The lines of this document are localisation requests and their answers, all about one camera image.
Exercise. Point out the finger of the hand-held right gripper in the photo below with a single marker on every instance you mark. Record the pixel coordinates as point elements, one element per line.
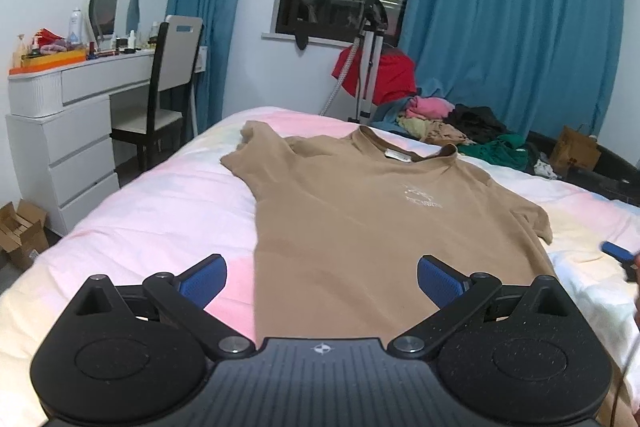
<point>615,250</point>

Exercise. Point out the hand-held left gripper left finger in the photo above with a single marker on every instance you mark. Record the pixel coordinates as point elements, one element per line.
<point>202,279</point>

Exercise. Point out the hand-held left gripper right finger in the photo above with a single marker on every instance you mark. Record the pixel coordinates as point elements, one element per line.
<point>440,279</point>

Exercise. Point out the tan printed t-shirt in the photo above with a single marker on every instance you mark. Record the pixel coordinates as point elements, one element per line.
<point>350,232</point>

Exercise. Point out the black sofa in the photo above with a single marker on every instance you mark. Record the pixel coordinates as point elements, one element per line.
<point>610,182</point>

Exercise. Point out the bed with pastel sheet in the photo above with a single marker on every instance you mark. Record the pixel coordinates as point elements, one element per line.
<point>150,207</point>

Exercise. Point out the brown paper bag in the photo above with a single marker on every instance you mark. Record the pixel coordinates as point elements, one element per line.
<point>575,152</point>

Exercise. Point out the white patterned cloth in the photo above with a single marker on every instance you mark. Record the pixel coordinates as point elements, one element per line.
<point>545,169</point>

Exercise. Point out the green garment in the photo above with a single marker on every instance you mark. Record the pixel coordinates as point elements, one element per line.
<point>500,149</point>

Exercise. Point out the beige garment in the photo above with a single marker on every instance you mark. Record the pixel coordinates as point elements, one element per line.
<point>440,132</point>

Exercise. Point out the black garment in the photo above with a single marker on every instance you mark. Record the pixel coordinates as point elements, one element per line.
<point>475,119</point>

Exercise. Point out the pink garment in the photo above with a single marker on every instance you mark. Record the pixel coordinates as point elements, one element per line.
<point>430,107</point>

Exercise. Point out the blue garment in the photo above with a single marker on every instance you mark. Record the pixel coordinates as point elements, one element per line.
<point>387,114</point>

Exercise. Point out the white dressing table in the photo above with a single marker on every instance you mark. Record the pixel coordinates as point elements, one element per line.
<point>75,157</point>

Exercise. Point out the cardboard boxes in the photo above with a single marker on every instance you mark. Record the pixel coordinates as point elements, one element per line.
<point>25,237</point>

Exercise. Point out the red garment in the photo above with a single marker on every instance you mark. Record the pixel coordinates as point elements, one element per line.
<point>395,77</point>

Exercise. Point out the grey and black chair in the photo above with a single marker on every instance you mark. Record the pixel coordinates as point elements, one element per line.
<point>175,52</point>

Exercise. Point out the garment steamer stand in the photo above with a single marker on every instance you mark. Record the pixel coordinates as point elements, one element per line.
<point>370,57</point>

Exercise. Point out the wide blue curtain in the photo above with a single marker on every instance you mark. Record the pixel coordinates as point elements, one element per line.
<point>500,32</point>

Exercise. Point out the small white bottle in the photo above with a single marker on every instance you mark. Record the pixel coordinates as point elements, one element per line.
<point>131,40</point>

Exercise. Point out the orange tray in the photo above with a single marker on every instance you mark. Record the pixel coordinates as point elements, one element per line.
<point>45,61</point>

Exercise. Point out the narrow blue curtain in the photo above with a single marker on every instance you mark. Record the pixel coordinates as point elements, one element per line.
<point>210,7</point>

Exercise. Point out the white spray bottle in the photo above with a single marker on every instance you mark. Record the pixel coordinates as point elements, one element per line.
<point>75,27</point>

